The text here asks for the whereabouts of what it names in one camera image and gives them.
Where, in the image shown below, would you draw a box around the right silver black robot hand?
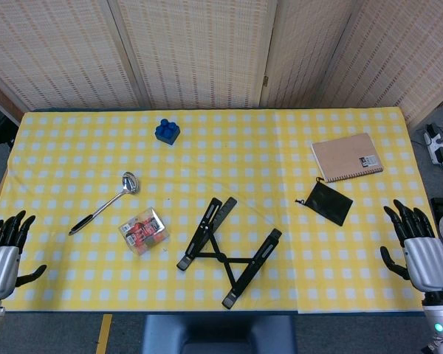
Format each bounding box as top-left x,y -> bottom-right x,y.
380,198 -> 443,295

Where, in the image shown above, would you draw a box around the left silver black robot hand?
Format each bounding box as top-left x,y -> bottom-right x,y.
0,210 -> 48,300

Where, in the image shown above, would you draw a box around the clear plastic box red contents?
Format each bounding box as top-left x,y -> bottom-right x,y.
118,206 -> 171,256

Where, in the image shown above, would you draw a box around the black folding laptop stand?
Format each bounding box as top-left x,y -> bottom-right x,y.
176,197 -> 284,310

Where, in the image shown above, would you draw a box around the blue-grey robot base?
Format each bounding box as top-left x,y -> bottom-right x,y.
142,315 -> 298,354

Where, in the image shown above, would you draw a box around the yellow checkered tablecloth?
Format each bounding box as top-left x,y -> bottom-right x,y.
0,107 -> 443,314

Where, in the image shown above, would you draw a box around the white power strip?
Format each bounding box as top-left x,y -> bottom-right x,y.
423,123 -> 443,173

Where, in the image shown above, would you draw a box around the yellow floor tape strip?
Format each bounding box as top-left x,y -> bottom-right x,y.
95,313 -> 114,354

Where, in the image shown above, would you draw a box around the brown spiral notebook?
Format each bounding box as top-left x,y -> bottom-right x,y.
310,132 -> 385,184

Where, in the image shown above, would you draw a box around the blue toy building block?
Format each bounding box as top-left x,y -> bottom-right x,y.
154,118 -> 181,146

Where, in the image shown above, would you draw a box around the woven rattan folding screen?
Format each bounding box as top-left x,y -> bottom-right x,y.
0,0 -> 443,126

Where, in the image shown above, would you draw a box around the black drawstring pouch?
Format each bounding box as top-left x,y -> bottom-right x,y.
295,177 -> 354,227

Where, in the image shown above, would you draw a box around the steel ladle black handle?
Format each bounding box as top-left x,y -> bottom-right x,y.
68,171 -> 140,236

